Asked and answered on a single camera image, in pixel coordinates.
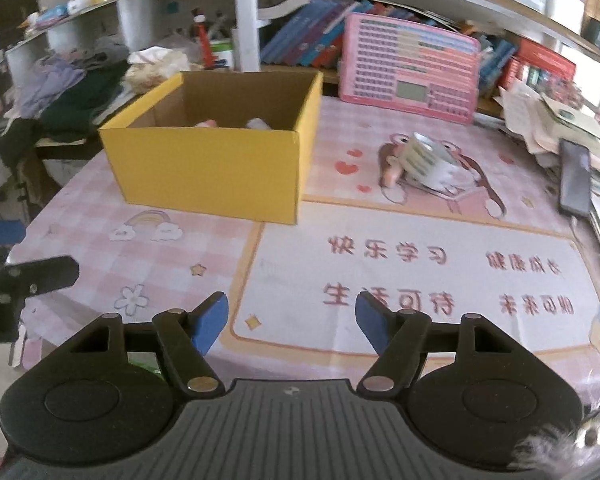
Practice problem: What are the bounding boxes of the row of blue books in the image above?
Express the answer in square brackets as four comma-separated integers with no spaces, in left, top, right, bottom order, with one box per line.
[258,0,376,68]

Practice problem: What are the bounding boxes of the red book box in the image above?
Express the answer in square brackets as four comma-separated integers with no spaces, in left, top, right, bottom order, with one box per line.
[498,38,576,91]

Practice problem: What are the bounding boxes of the black smartphone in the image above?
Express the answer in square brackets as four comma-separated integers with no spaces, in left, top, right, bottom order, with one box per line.
[558,139,592,218]

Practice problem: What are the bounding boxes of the pile of papers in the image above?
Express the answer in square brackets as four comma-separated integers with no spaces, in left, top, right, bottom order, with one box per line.
[496,81,600,196]

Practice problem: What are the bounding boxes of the pink cartoon table mat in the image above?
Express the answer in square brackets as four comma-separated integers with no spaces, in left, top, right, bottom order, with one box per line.
[12,98,600,382]

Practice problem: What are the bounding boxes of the yellow cardboard box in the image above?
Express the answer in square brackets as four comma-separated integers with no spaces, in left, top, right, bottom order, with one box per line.
[99,70,323,224]

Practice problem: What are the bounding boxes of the pink keyboard learning toy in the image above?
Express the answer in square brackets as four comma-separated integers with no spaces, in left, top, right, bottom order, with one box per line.
[339,13,480,124]

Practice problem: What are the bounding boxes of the pile of clothes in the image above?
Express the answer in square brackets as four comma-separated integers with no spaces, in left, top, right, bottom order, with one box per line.
[0,37,130,167]

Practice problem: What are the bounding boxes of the red bottle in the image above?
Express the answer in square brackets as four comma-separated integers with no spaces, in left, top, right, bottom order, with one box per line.
[192,8,215,70]

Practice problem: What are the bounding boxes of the white tape roll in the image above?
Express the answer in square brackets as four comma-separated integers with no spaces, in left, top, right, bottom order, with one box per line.
[398,132,464,191]

